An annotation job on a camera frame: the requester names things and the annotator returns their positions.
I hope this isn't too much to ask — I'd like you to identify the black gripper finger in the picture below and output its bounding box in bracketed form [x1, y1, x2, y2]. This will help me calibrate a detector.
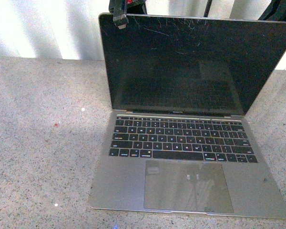
[109, 0, 128, 29]
[258, 0, 286, 22]

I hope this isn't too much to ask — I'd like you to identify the grey laptop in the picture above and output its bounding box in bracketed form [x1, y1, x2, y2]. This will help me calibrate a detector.
[90, 13, 286, 219]

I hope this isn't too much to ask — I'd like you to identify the white pleated curtain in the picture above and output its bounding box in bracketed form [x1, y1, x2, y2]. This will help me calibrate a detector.
[0, 0, 286, 72]

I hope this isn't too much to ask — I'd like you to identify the blue desk lamp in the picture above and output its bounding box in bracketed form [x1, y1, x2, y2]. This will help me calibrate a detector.
[204, 0, 212, 18]

